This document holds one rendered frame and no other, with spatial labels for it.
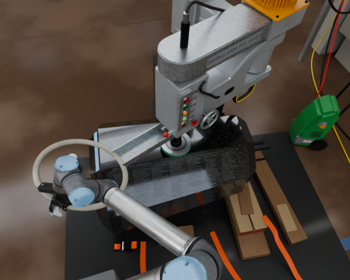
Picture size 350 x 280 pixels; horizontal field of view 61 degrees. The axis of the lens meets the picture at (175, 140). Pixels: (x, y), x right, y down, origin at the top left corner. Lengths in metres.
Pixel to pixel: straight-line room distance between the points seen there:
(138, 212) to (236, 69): 1.04
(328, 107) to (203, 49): 1.95
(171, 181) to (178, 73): 0.94
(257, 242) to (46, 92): 2.86
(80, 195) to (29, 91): 2.87
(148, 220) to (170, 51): 0.78
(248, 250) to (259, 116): 1.60
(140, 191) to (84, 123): 1.55
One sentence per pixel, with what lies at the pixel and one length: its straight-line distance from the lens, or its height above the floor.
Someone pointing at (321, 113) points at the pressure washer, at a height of 0.52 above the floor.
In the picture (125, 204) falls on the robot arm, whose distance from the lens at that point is 1.23.
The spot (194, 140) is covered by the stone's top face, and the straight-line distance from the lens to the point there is 2.17.
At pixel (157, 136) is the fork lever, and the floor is 1.12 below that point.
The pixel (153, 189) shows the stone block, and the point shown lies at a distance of 2.13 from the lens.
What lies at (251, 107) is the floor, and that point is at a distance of 3.68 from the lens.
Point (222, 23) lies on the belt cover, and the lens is 1.67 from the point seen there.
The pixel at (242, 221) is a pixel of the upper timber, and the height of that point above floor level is 0.20.
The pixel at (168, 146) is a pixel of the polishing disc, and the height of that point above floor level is 0.93.
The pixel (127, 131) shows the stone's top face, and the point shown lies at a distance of 2.22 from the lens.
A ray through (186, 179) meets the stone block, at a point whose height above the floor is 0.74.
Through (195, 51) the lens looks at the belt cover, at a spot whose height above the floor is 1.74.
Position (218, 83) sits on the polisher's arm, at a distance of 1.76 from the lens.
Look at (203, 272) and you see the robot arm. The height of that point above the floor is 1.74.
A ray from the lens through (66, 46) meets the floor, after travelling 4.48.
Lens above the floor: 2.64
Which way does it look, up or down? 55 degrees down
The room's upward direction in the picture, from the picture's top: 4 degrees clockwise
